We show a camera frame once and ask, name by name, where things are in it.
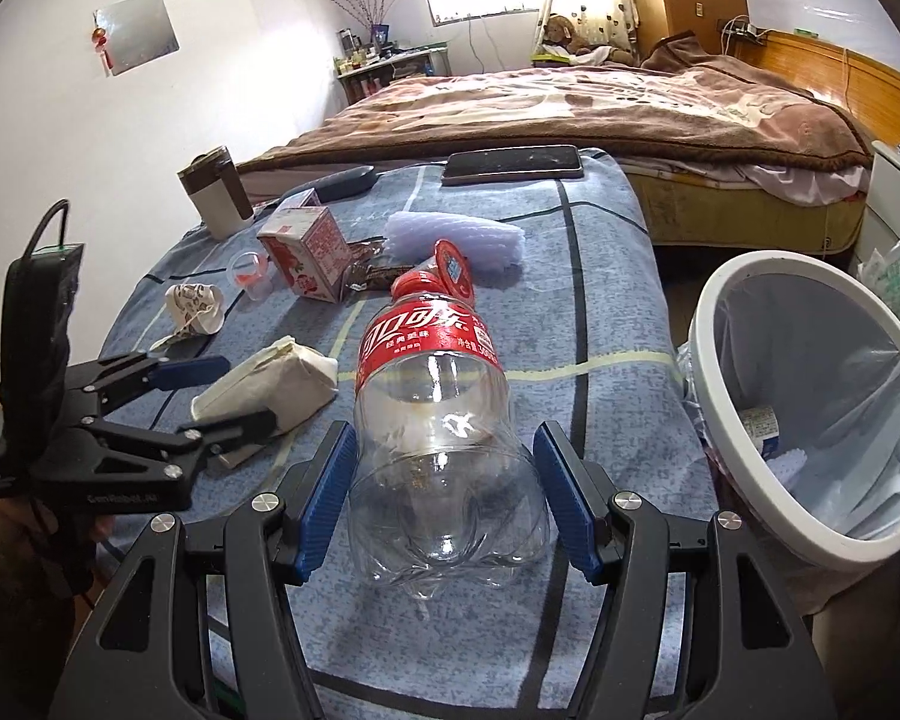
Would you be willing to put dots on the red and white carton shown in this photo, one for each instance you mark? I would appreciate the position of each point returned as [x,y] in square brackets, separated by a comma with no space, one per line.
[307,251]

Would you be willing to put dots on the silver wall sheet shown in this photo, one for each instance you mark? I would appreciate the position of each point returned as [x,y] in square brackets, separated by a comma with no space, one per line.
[135,34]

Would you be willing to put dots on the small white labelled container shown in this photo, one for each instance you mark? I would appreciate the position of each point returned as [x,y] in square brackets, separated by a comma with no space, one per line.
[757,426]

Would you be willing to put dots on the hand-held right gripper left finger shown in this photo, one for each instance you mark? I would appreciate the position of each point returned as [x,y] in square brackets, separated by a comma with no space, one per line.
[330,495]

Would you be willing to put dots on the black smartphone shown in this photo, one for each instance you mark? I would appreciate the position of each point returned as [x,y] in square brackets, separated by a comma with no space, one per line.
[510,163]

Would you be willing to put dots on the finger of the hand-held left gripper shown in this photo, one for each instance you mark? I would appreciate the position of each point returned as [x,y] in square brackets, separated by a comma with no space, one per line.
[195,371]
[244,426]

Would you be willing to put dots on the cluttered white desk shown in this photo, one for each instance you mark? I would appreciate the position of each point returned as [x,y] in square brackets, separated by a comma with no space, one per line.
[412,64]

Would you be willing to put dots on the clear plastic bottle red label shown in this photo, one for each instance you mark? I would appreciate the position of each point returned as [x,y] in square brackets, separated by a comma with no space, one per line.
[435,405]

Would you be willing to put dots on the person's left hand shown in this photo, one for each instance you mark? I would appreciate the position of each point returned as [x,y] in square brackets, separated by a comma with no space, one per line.
[0,529]

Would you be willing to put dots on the red hanging ornament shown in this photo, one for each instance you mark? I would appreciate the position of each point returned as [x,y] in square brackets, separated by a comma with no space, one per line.
[102,36]

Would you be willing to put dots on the pink bed sheet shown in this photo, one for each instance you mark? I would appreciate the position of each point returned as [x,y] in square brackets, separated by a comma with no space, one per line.
[802,181]

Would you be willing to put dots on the brown snack wrapper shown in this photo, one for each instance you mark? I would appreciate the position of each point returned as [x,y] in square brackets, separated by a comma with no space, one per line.
[371,274]

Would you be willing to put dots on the vase with bare branches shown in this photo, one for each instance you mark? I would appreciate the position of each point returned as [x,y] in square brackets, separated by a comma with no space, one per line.
[379,34]

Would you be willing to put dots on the brown and white mug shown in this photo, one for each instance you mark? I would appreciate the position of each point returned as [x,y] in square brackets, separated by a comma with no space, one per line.
[217,202]

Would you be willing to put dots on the wooden headboard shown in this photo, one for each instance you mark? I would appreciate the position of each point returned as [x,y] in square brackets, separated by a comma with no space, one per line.
[870,82]

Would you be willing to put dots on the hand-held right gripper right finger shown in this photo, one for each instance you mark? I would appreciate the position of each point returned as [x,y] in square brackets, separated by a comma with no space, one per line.
[562,495]

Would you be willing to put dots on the small clear plastic cup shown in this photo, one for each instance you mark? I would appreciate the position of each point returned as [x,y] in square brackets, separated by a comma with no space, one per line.
[251,274]

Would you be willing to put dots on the yellow bed mattress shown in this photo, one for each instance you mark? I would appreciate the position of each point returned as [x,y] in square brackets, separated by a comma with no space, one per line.
[757,217]

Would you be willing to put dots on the black oval case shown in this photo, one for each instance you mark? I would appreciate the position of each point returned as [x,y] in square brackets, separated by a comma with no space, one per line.
[341,181]

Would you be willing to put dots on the white round trash bin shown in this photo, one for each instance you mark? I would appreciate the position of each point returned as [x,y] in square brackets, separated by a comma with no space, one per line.
[709,390]

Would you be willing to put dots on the person's left forearm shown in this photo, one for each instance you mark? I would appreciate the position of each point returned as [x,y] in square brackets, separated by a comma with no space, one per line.
[15,637]

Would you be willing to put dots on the red round lid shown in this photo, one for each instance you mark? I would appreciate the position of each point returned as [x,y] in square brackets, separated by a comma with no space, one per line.
[454,262]

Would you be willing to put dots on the brown teddy bear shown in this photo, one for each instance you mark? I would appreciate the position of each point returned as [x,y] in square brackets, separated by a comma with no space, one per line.
[562,34]

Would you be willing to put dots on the white nightstand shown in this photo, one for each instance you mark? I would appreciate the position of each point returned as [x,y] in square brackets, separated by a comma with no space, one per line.
[892,187]

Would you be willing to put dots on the bed with brown blanket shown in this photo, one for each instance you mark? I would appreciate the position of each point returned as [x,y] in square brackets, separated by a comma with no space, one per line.
[570,105]

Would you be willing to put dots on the crumpled paper cup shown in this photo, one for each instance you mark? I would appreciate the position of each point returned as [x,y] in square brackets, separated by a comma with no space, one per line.
[195,307]

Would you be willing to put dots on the blue foam net sleeve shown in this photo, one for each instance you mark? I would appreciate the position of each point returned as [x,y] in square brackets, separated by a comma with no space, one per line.
[450,236]

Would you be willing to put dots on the light blue bin liner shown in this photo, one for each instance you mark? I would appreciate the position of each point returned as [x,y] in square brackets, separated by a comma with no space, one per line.
[832,360]

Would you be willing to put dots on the white power strip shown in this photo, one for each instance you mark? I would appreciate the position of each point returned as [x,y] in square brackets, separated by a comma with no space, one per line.
[746,30]

